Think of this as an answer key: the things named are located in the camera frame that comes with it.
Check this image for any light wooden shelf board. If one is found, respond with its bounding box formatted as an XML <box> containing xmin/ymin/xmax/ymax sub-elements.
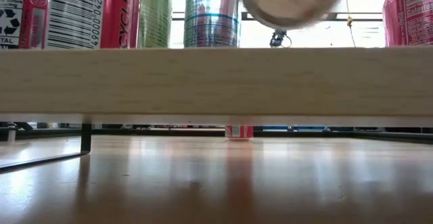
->
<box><xmin>0</xmin><ymin>47</ymin><xmax>433</xmax><ymax>127</ymax></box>

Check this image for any small grey post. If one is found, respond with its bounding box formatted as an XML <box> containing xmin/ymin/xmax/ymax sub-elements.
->
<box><xmin>6</xmin><ymin>126</ymin><xmax>18</xmax><ymax>143</ymax></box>

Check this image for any black metal shelf frame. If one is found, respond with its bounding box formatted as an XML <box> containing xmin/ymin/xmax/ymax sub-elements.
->
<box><xmin>0</xmin><ymin>122</ymin><xmax>93</xmax><ymax>173</ymax></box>

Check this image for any thin yellow cord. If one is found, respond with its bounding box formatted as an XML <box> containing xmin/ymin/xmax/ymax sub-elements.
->
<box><xmin>343</xmin><ymin>0</ymin><xmax>357</xmax><ymax>48</ymax></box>

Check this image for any light green beverage can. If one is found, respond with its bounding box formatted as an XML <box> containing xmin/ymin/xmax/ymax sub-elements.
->
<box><xmin>137</xmin><ymin>0</ymin><xmax>173</xmax><ymax>49</ymax></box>

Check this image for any red soda can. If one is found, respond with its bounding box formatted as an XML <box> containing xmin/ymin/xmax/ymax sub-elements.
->
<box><xmin>382</xmin><ymin>0</ymin><xmax>433</xmax><ymax>47</ymax></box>
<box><xmin>225</xmin><ymin>125</ymin><xmax>254</xmax><ymax>142</ymax></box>

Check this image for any red Coca-Cola can black script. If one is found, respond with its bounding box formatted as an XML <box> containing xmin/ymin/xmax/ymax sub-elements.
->
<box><xmin>0</xmin><ymin>0</ymin><xmax>142</xmax><ymax>50</ymax></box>

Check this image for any dark background device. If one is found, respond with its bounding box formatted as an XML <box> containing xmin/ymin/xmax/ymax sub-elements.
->
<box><xmin>269</xmin><ymin>28</ymin><xmax>292</xmax><ymax>48</ymax></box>

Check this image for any black aluminium table frame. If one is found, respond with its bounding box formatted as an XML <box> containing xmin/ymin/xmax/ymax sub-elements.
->
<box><xmin>0</xmin><ymin>126</ymin><xmax>433</xmax><ymax>145</ymax></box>

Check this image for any blue silver Red Bull can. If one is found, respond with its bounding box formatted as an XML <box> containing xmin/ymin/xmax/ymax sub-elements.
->
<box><xmin>183</xmin><ymin>0</ymin><xmax>242</xmax><ymax>48</ymax></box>

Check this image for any dark green soda can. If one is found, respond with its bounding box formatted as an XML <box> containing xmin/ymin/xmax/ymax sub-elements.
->
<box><xmin>236</xmin><ymin>0</ymin><xmax>346</xmax><ymax>31</ymax></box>

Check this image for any black horizontal background rail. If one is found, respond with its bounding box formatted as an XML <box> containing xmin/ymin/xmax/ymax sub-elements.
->
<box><xmin>171</xmin><ymin>10</ymin><xmax>384</xmax><ymax>22</ymax></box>

